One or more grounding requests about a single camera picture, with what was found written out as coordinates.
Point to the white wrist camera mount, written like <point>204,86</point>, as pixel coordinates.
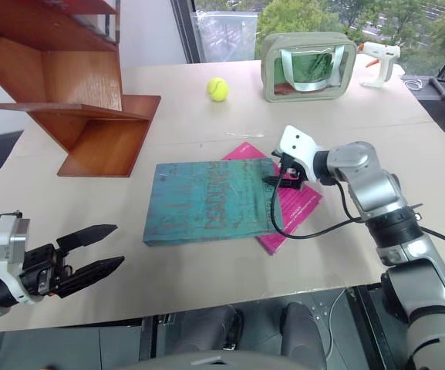
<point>4,246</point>
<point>297,148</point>

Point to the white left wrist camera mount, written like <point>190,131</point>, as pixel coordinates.
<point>4,246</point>

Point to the teal hardcover book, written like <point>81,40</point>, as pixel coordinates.
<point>210,200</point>

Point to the white glue gun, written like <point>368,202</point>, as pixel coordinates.
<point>380,58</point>

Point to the yellow tennis ball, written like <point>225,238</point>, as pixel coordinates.
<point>217,89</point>

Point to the green transparent pouch bag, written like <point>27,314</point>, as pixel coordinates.
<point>307,67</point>

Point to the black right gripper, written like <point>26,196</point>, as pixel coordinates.
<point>290,169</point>

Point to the dark rounded shape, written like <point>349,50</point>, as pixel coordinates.
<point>303,331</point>

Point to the wooden bookshelf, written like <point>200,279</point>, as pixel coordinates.
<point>71,88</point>

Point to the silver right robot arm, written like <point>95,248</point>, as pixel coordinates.
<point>380,185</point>

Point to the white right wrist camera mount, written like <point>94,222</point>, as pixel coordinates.
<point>297,148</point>

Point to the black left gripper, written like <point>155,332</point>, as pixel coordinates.
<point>41,270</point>

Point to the clear tape strip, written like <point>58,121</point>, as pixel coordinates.
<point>245,135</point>

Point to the pink thin book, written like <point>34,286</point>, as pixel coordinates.
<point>295,204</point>

